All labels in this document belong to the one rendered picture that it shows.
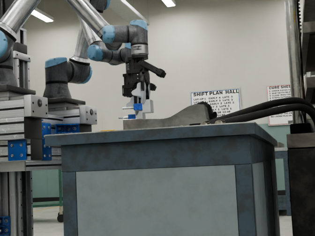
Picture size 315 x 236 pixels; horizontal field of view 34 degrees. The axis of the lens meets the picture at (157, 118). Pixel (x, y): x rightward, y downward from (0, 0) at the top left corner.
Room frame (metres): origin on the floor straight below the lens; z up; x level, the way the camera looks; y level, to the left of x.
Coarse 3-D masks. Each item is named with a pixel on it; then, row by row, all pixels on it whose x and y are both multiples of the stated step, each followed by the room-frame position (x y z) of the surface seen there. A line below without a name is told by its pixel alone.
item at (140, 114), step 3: (141, 111) 2.46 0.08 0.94; (129, 114) 2.48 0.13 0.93; (132, 114) 2.48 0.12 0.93; (138, 114) 2.47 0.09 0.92; (141, 114) 2.47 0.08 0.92; (144, 114) 2.50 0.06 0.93; (120, 117) 2.51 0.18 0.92; (123, 117) 2.51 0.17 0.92; (126, 117) 2.50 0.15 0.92; (129, 117) 2.48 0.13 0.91; (132, 117) 2.48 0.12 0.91; (135, 117) 2.47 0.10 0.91; (138, 117) 2.47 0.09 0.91; (141, 117) 2.47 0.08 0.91; (144, 117) 2.49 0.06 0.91
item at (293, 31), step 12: (288, 0) 2.24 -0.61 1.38; (288, 12) 2.24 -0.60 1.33; (288, 24) 2.24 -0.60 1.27; (288, 36) 2.25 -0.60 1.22; (300, 36) 2.25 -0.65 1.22; (288, 48) 2.25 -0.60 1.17; (300, 48) 2.24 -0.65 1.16; (288, 60) 2.27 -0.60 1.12; (300, 60) 2.23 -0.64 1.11; (300, 72) 2.23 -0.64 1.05; (300, 84) 2.23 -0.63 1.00; (300, 96) 2.23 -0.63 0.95; (300, 120) 2.23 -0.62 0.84; (300, 132) 2.21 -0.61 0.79
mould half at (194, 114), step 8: (200, 104) 2.23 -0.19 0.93; (184, 112) 2.24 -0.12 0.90; (192, 112) 2.23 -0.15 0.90; (200, 112) 2.23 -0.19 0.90; (128, 120) 2.31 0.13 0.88; (136, 120) 2.30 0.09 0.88; (144, 120) 2.29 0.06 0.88; (152, 120) 2.28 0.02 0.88; (160, 120) 2.27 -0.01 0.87; (168, 120) 2.26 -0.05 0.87; (176, 120) 2.25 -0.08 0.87; (184, 120) 2.24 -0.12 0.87; (192, 120) 2.23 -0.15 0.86; (200, 120) 2.23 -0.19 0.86; (128, 128) 2.31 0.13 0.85; (136, 128) 2.30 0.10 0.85
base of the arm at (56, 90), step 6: (48, 84) 2.65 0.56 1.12; (54, 84) 2.64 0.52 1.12; (60, 84) 2.65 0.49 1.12; (66, 84) 2.67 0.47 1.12; (48, 90) 2.64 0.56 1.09; (54, 90) 2.63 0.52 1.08; (60, 90) 2.64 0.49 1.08; (66, 90) 2.66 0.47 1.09; (48, 96) 2.63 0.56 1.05; (54, 96) 2.62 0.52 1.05; (60, 96) 2.63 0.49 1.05; (66, 96) 2.65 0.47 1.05
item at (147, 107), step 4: (148, 100) 2.16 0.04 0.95; (152, 100) 2.19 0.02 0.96; (136, 104) 2.17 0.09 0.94; (140, 104) 2.17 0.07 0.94; (144, 104) 2.16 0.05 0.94; (148, 104) 2.16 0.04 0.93; (152, 104) 2.19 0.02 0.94; (124, 108) 2.20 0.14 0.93; (128, 108) 2.20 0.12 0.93; (132, 108) 2.19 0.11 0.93; (136, 108) 2.17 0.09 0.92; (140, 108) 2.17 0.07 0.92; (144, 108) 2.16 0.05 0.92; (148, 108) 2.16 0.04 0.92; (152, 108) 2.18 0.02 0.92; (144, 112) 2.17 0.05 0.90; (148, 112) 2.18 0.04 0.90; (152, 112) 2.19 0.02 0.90
